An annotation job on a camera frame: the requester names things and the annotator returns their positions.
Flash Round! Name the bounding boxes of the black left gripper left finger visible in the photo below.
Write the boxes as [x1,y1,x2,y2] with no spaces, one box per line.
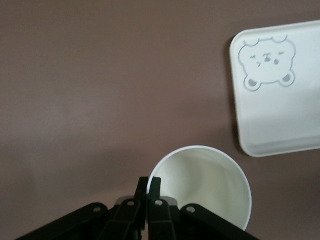
[16,176,150,240]

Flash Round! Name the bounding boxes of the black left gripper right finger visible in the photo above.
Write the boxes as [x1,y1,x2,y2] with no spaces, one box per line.
[148,176,262,240]

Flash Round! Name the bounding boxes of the white plastic cup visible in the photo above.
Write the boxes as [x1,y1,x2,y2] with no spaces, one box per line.
[147,145,253,231]

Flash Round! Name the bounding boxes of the cream bear print tray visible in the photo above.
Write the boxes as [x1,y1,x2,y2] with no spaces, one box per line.
[229,19,320,159]

